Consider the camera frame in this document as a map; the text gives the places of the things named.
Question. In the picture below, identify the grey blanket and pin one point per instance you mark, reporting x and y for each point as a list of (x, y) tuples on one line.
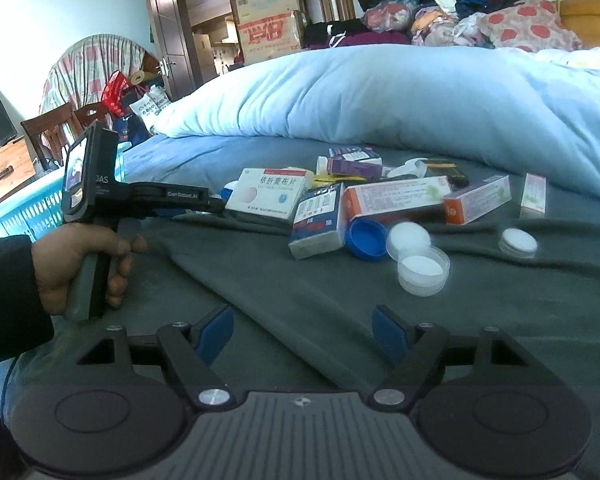
[(305, 300)]

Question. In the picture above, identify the yellow packet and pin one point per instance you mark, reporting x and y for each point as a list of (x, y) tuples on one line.
[(330, 179)]

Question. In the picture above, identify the long white orange medicine box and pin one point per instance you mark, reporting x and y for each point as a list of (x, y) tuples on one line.
[(395, 200)]

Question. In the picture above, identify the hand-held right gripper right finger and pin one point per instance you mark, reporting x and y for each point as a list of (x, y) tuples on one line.
[(387, 332)]

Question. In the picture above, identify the cardboard box with red print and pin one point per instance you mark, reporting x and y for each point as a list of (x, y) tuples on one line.
[(272, 35)]

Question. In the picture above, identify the blue white red medicine box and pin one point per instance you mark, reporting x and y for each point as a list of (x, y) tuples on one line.
[(317, 222)]

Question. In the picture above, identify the dark blue bag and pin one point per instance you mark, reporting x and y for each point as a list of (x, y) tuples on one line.
[(130, 127)]

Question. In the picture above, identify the purple white medicine box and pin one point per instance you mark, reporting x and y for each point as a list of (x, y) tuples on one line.
[(352, 151)]

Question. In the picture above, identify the white blanket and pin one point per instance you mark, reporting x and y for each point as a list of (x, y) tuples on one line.
[(570, 56)]

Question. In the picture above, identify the dark brown medicine box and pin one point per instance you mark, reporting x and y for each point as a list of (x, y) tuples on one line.
[(447, 170)]

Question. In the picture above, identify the blue plastic basket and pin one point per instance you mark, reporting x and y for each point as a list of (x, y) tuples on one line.
[(25, 205)]

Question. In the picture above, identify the black cloth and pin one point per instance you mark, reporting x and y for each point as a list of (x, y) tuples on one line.
[(330, 29)]

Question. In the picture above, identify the small white bottle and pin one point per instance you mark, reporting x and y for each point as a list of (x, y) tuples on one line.
[(322, 164)]

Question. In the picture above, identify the white medicine box blue print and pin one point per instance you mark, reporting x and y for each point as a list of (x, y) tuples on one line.
[(270, 195)]

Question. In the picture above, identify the purple cloth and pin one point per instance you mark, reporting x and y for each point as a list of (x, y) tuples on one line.
[(360, 39)]

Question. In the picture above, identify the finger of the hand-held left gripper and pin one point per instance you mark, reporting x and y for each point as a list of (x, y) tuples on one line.
[(212, 205)]

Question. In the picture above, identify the brown wooden door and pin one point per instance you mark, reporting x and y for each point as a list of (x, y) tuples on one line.
[(167, 25)]

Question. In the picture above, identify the red dotted cloth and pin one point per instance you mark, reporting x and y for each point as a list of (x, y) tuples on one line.
[(530, 27)]

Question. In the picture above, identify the small white pink box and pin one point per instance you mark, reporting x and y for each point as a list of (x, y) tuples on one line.
[(532, 195)]

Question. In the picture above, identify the clear round container white lid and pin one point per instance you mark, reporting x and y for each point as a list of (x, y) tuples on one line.
[(409, 235)]

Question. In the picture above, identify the pile of mixed clothes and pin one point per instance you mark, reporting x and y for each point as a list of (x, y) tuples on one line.
[(430, 17)]

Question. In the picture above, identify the striped cloth cover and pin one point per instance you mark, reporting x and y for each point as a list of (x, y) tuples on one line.
[(90, 62)]

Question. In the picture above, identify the red ribbon bag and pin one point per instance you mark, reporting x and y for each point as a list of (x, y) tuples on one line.
[(116, 91)]

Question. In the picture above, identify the wooden headboard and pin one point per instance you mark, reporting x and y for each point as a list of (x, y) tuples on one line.
[(590, 20)]

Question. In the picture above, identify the wooden dresser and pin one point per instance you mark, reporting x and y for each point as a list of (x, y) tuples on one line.
[(5, 172)]

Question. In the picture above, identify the light blue quilt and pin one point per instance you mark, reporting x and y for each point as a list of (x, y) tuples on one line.
[(405, 105)]

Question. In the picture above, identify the wooden chair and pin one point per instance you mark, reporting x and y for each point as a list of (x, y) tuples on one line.
[(92, 112), (47, 132)]

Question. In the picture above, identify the blue bottle cap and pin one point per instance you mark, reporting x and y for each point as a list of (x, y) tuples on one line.
[(367, 240)]

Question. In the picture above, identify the person's left hand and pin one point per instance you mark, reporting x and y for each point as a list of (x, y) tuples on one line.
[(65, 255)]

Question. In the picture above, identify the white printed plastic bag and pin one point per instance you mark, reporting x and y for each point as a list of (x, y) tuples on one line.
[(151, 106)]

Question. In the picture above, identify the person's left forearm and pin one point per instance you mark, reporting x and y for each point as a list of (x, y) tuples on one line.
[(10, 300)]

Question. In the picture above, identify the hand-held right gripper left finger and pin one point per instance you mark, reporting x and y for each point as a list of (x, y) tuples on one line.
[(215, 332)]

